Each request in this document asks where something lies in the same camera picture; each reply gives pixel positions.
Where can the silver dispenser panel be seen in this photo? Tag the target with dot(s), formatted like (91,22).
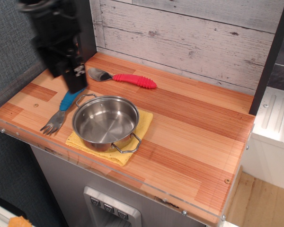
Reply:
(106,211)

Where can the red handled metal spoon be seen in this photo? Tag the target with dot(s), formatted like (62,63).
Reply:
(100,76)

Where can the grey cabinet front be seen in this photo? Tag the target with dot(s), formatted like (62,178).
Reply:
(67,182)

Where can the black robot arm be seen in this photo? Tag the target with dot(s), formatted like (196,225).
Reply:
(47,7)

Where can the dark grey left post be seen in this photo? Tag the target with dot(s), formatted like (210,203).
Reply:
(86,39)

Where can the blue handled metal fork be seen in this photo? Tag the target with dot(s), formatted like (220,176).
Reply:
(57,120)

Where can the silver metal pot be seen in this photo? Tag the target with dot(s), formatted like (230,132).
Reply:
(107,122)

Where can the clear acrylic edge guard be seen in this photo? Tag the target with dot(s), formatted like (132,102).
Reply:
(185,164)

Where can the white toy sink unit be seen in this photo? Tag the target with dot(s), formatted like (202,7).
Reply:
(264,154)

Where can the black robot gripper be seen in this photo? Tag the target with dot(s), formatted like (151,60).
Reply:
(55,42)

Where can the dark grey post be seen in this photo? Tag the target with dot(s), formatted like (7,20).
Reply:
(268,68)
(86,39)

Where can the yellow folded cloth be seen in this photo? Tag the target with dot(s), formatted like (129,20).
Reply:
(113,155)

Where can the dark grey right post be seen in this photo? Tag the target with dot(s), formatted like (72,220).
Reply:
(268,68)

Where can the orange object at corner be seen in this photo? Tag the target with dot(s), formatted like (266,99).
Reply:
(19,222)

